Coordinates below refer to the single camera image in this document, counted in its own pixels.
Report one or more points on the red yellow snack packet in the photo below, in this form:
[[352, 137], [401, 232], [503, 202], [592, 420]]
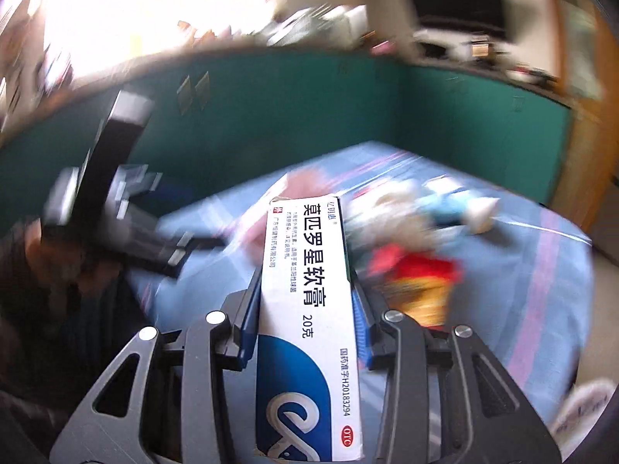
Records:
[[425, 280]]

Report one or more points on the teal kitchen cabinet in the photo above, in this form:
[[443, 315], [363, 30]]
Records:
[[290, 106]]

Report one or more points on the white fuzzy slipper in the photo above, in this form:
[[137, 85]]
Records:
[[580, 411]]

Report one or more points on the pink crumpled wrapper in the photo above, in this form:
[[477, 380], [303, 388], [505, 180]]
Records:
[[300, 186]]

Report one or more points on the wooden door frame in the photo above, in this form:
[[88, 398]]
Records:
[[595, 130]]

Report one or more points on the blue striped tablecloth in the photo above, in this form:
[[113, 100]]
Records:
[[508, 275]]

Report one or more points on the white crumpled bag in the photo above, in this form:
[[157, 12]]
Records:
[[382, 212]]

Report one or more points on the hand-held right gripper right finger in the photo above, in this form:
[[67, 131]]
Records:
[[360, 328]]

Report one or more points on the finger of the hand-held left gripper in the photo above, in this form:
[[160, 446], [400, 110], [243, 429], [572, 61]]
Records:
[[167, 261], [205, 241]]

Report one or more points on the dark clothing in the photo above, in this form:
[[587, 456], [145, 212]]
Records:
[[48, 338]]

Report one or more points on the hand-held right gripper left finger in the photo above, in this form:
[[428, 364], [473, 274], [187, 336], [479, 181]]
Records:
[[251, 309]]

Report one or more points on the black range hood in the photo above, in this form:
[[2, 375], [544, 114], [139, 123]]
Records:
[[459, 0]]

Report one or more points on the white blue medicine box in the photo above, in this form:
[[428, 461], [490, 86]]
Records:
[[304, 299]]

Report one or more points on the blue white crumpled packet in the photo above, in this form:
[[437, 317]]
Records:
[[449, 208]]

